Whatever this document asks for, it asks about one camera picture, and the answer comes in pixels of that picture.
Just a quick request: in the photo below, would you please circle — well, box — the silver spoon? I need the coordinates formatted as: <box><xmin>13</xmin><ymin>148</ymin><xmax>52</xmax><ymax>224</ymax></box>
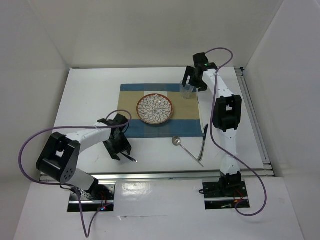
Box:
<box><xmin>171</xmin><ymin>136</ymin><xmax>204</xmax><ymax>167</ymax></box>

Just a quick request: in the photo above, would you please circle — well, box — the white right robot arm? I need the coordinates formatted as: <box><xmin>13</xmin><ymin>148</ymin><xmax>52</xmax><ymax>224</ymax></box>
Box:
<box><xmin>182</xmin><ymin>52</ymin><xmax>242</xmax><ymax>196</ymax></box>

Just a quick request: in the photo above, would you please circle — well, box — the aluminium rail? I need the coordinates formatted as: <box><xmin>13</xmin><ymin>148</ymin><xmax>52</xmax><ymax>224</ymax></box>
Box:
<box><xmin>234</xmin><ymin>67</ymin><xmax>273</xmax><ymax>170</ymax></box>
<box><xmin>38</xmin><ymin>169</ymin><xmax>276</xmax><ymax>182</ymax></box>

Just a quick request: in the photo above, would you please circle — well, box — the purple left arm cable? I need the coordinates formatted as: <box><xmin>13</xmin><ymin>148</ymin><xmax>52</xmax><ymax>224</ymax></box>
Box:
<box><xmin>18</xmin><ymin>109</ymin><xmax>133</xmax><ymax>238</ymax></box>

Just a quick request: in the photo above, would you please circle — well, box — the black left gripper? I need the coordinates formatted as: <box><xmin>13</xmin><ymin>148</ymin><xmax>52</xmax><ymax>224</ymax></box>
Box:
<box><xmin>102</xmin><ymin>131</ymin><xmax>132</xmax><ymax>160</ymax></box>

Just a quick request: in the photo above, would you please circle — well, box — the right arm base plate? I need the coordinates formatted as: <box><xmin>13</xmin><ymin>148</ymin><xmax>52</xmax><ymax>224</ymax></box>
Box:
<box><xmin>198</xmin><ymin>181</ymin><xmax>251</xmax><ymax>210</ymax></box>

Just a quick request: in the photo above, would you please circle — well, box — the front aluminium rail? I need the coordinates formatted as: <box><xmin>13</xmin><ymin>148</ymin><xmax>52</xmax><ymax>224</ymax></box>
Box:
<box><xmin>38</xmin><ymin>169</ymin><xmax>276</xmax><ymax>182</ymax></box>

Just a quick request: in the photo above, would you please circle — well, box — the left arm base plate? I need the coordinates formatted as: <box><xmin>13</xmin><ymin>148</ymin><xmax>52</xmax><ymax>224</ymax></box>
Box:
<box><xmin>67</xmin><ymin>182</ymin><xmax>116</xmax><ymax>213</ymax></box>

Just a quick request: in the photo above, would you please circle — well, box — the blue beige checked placemat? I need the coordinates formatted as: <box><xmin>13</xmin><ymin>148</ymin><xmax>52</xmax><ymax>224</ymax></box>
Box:
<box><xmin>118</xmin><ymin>83</ymin><xmax>204</xmax><ymax>139</ymax></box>

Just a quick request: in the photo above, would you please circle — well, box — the right side aluminium rail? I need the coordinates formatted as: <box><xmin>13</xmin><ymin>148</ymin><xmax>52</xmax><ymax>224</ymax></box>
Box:
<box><xmin>234</xmin><ymin>67</ymin><xmax>273</xmax><ymax>170</ymax></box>

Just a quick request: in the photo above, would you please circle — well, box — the silver table knife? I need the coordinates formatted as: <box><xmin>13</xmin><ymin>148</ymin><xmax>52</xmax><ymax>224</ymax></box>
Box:
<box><xmin>197</xmin><ymin>124</ymin><xmax>209</xmax><ymax>162</ymax></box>

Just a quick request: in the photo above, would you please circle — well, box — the silver fork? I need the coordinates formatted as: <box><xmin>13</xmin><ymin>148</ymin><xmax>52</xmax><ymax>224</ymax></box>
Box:
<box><xmin>121</xmin><ymin>152</ymin><xmax>138</xmax><ymax>163</ymax></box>

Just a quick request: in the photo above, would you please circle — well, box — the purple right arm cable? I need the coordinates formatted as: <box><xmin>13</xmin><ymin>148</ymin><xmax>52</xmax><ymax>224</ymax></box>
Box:
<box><xmin>205</xmin><ymin>47</ymin><xmax>268</xmax><ymax>216</ymax></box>

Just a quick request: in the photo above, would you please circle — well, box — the clear drinking glass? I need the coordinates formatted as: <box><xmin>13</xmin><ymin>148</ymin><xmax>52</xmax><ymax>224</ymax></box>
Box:
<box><xmin>179</xmin><ymin>81</ymin><xmax>194</xmax><ymax>100</ymax></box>

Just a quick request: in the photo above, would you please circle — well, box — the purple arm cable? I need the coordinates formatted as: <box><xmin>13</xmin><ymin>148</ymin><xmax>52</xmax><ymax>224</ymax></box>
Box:
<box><xmin>18</xmin><ymin>109</ymin><xmax>133</xmax><ymax>238</ymax></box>
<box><xmin>205</xmin><ymin>47</ymin><xmax>268</xmax><ymax>216</ymax></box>

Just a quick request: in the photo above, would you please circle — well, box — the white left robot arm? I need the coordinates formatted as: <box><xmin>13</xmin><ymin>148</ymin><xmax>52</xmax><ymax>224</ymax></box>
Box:
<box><xmin>36</xmin><ymin>114</ymin><xmax>132</xmax><ymax>200</ymax></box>

